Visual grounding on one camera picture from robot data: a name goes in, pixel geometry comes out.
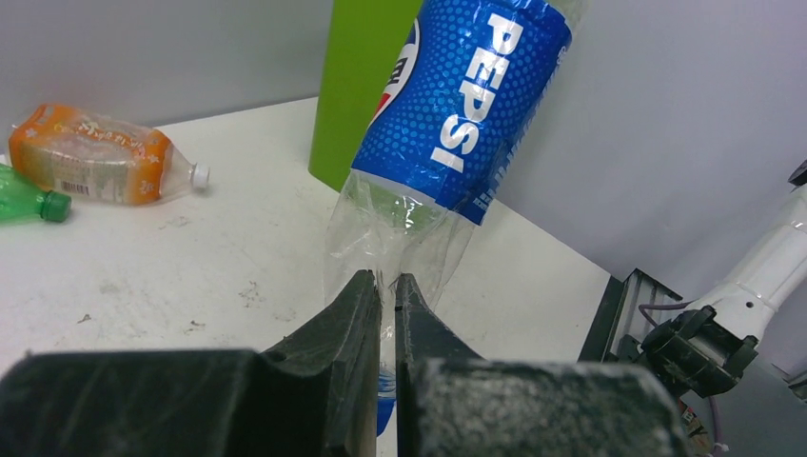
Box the pepsi bottle blue cap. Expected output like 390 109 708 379
324 0 589 431

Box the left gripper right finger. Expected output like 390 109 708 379
395 273 688 456

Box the large orange tea bottle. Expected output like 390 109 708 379
8 104 210 206

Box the green soda bottle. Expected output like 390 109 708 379
1 164 72 224

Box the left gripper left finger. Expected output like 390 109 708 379
1 270 381 456

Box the green plastic bin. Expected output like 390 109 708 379
308 0 422 191

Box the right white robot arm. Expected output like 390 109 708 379
638 165 806 398

